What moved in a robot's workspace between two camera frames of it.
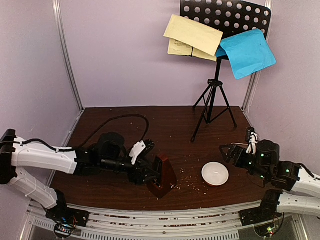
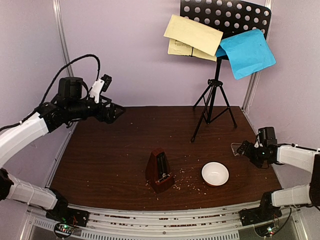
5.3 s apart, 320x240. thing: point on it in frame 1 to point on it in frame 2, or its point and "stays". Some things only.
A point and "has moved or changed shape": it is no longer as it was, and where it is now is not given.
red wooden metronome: x=162 y=185 has moved or changed shape
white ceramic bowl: x=215 y=173 stays
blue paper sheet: x=248 y=53 stays
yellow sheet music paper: x=187 y=38 stays
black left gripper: x=139 y=179 to x=109 y=118
